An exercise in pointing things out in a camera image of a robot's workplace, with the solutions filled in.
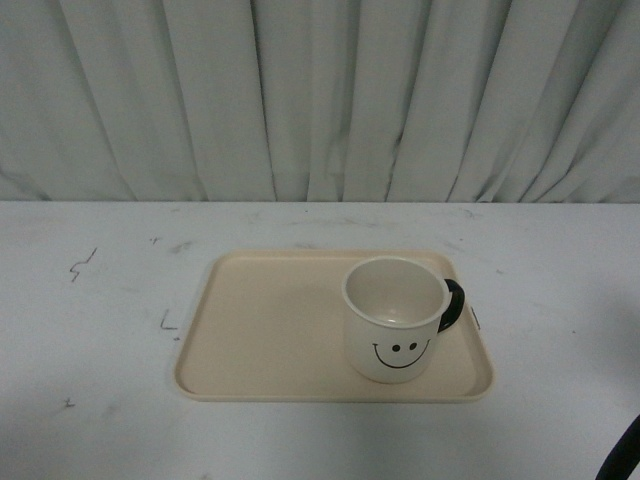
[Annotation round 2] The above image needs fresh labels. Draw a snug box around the white mug with black handle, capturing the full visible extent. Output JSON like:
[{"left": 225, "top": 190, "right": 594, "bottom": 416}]
[{"left": 341, "top": 256, "right": 466, "bottom": 384}]

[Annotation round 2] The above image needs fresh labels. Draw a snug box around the white pleated curtain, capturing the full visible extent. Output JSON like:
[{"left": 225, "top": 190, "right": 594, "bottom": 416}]
[{"left": 1, "top": 1, "right": 639, "bottom": 203}]

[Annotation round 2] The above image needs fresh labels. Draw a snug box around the black cable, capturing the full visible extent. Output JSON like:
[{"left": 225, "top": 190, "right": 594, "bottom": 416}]
[{"left": 594, "top": 412, "right": 640, "bottom": 480}]

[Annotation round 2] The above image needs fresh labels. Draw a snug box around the beige rectangular plastic tray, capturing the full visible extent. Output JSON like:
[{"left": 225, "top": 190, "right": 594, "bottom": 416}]
[{"left": 174, "top": 249, "right": 495, "bottom": 403}]

